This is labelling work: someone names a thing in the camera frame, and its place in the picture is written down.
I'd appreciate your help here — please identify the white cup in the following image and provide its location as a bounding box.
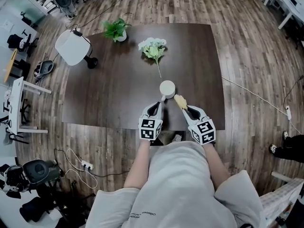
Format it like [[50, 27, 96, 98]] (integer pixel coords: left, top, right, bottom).
[[159, 80, 176, 102]]

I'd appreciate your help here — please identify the yellow side table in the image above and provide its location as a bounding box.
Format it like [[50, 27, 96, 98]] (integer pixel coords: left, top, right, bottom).
[[3, 48, 19, 83]]

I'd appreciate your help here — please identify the black office chair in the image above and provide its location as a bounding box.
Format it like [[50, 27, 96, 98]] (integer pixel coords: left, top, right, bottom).
[[7, 33, 38, 57]]

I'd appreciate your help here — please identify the white floor cable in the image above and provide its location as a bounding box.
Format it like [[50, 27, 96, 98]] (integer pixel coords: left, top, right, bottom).
[[221, 76, 304, 135]]

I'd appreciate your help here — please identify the person's left forearm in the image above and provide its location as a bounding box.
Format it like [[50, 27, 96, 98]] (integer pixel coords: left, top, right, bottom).
[[123, 140, 152, 189]]

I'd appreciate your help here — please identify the black floor cable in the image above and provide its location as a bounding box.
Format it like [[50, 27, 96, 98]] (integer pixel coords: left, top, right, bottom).
[[54, 148, 129, 177]]

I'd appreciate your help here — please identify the person's right forearm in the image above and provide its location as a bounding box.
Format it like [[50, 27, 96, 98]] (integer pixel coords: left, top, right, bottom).
[[203, 143, 230, 191]]

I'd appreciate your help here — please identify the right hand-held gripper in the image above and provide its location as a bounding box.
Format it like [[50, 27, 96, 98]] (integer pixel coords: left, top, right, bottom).
[[181, 105, 217, 147]]

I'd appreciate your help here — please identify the white office desk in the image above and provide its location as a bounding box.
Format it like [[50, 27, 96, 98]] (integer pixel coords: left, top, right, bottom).
[[262, 0, 304, 30]]

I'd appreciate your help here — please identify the white side table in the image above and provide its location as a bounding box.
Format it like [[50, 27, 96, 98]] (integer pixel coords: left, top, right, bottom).
[[9, 76, 52, 134]]

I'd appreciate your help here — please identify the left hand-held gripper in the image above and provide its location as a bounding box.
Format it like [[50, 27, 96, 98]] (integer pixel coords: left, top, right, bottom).
[[138, 102, 164, 142]]

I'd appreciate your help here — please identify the potted green plant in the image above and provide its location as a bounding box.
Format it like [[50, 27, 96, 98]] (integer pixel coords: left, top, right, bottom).
[[102, 18, 132, 43]]

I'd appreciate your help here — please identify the white table lamp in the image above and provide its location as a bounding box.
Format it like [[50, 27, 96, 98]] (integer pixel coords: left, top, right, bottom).
[[55, 29, 98, 69]]

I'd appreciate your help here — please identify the person's light grey shirt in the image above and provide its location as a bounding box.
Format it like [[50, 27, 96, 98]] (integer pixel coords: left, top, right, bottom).
[[85, 141, 266, 228]]

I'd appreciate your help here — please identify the white patterned box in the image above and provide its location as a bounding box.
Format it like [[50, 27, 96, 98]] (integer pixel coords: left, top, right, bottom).
[[258, 178, 304, 220]]

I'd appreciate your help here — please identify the pale yellow sponge piece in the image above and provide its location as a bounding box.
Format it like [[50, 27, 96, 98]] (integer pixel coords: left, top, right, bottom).
[[173, 94, 189, 111]]

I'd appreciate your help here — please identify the grey round device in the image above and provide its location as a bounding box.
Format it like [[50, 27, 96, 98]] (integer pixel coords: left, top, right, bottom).
[[35, 60, 55, 77]]

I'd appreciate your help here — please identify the white artificial flower bouquet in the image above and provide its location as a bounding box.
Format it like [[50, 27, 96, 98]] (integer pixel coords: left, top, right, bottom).
[[138, 37, 168, 78]]

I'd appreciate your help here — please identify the black cloth bundle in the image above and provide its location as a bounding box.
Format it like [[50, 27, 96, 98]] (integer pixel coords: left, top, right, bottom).
[[20, 197, 52, 223]]

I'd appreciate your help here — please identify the dark grey capsule backpack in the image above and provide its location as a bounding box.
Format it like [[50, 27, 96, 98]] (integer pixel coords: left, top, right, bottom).
[[22, 159, 60, 185], [54, 0, 78, 18]]

